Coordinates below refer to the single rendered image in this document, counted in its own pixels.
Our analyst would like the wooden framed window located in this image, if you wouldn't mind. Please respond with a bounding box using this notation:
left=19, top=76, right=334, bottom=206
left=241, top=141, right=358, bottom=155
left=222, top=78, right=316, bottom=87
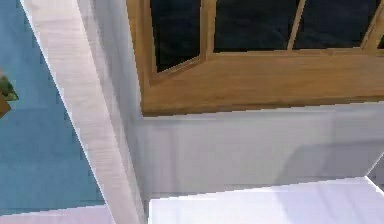
left=125, top=0, right=384, bottom=117

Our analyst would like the green houseplant in brown pot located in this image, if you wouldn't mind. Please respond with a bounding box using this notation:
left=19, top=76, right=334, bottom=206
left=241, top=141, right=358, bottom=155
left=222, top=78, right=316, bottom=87
left=0, top=68, right=20, bottom=119

